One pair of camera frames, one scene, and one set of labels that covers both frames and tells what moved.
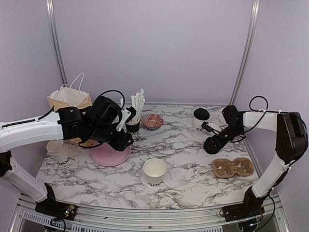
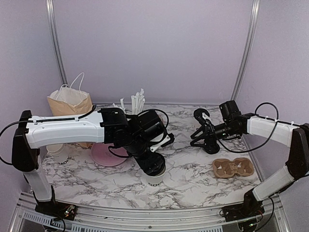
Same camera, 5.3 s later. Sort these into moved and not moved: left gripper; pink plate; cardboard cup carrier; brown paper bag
Moved: left gripper
Not moved: pink plate; cardboard cup carrier; brown paper bag
